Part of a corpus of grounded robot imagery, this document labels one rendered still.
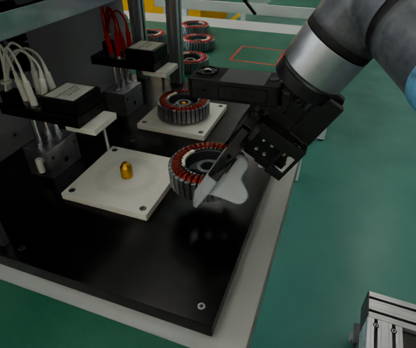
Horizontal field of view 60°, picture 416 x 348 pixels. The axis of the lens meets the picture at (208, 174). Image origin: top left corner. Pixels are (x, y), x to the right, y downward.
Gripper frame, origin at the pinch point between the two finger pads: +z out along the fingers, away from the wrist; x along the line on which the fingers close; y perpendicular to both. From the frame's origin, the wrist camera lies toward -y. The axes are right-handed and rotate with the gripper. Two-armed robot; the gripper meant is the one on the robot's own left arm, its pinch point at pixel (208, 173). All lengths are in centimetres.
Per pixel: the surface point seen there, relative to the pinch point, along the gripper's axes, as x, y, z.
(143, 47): 23.7, -23.6, 3.2
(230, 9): 158, -33, 32
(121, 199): -4.4, -8.4, 10.5
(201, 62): 57, -17, 15
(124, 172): 0.4, -10.8, 10.2
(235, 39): 94, -16, 18
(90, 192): -4.5, -13.2, 13.3
